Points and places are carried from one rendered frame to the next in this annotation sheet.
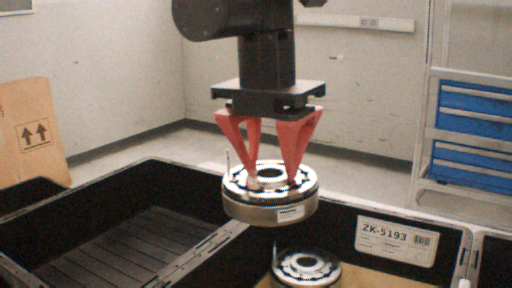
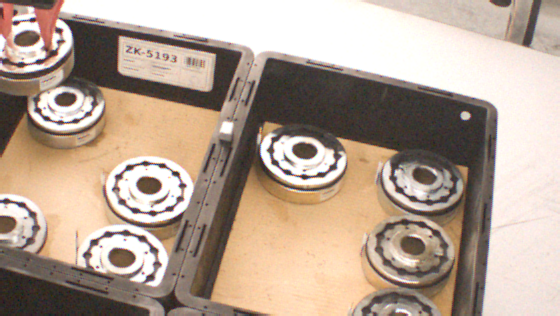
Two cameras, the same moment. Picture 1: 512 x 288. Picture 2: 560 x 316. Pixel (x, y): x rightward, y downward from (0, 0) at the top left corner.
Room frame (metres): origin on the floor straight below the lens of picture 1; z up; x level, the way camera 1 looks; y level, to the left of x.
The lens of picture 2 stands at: (-0.44, 0.09, 1.71)
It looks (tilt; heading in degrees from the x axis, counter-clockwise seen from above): 44 degrees down; 334
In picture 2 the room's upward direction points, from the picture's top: 9 degrees clockwise
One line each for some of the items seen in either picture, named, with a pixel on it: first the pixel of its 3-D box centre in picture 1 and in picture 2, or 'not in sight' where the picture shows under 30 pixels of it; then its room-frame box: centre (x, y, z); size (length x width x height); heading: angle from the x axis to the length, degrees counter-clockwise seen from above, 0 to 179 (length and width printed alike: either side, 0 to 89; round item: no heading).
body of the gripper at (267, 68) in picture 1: (267, 65); not in sight; (0.43, -0.01, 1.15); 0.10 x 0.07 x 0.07; 58
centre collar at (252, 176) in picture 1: (270, 175); (27, 40); (0.42, -0.01, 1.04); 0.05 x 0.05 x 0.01
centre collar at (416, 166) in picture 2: not in sight; (424, 177); (0.29, -0.45, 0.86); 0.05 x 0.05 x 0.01
